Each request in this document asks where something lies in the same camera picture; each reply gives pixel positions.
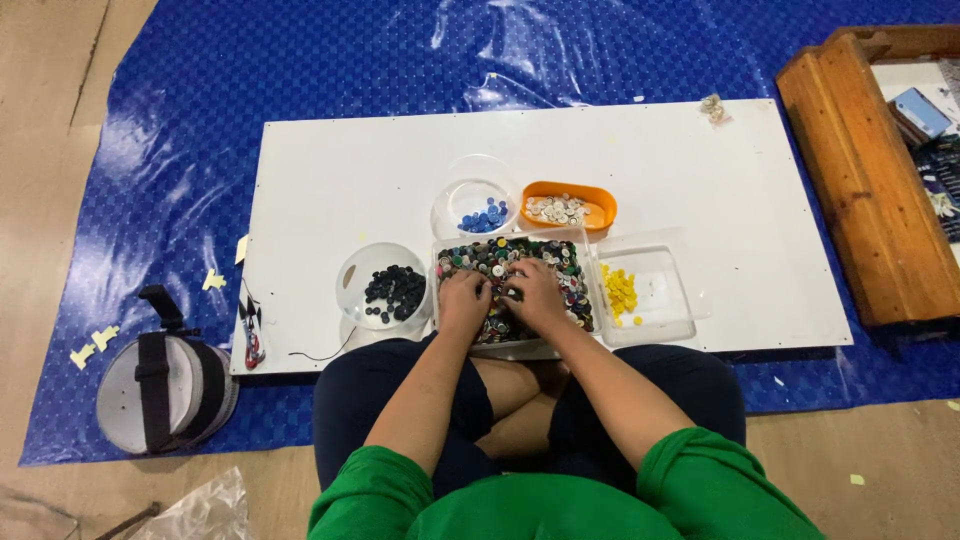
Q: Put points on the person's left hand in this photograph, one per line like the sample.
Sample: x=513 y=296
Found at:
x=459 y=301

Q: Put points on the person's right hand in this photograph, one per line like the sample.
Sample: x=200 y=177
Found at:
x=536 y=294

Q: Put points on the person's right fingers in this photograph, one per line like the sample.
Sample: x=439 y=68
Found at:
x=516 y=283

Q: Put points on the person's left fingers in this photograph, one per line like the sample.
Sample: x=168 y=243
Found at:
x=480 y=283

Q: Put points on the clear tray of mixed buttons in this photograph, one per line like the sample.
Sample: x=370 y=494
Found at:
x=517 y=296

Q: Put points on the pile of mixed buttons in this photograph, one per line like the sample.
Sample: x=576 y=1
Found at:
x=566 y=281

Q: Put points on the pile of blue buttons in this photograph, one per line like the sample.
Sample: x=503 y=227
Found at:
x=486 y=217

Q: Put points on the clear round bowl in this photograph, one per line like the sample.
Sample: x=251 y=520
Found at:
x=474 y=199
x=379 y=289

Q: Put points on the pile of white buttons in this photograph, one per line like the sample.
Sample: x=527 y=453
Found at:
x=556 y=209

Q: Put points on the pile of black buttons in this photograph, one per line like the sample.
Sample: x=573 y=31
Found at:
x=396 y=292

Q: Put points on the orange oval bowl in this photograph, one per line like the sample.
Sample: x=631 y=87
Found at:
x=570 y=206

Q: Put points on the pile of yellow buttons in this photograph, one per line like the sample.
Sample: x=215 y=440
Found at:
x=620 y=291

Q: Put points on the clear square container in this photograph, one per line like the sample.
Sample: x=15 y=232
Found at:
x=652 y=289

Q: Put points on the dark blue shorts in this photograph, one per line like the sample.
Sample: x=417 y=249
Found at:
x=390 y=405

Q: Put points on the black thread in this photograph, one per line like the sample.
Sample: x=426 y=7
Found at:
x=326 y=352

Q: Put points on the white board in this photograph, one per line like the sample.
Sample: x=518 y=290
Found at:
x=712 y=240

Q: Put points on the green shirt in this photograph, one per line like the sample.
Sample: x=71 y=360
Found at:
x=555 y=499

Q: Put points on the blue plastic tarp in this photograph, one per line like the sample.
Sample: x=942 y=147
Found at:
x=337 y=67

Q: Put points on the small bag of beads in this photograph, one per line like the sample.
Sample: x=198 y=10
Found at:
x=713 y=109

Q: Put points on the roll of white webbing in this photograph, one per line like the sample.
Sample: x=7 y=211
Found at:
x=161 y=390

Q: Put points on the wooden tray with items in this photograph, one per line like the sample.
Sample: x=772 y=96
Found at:
x=862 y=180

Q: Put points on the crumpled clear plastic bag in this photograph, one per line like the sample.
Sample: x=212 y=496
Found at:
x=199 y=514

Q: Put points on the dark metal rod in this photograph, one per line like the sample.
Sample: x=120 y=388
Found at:
x=129 y=521

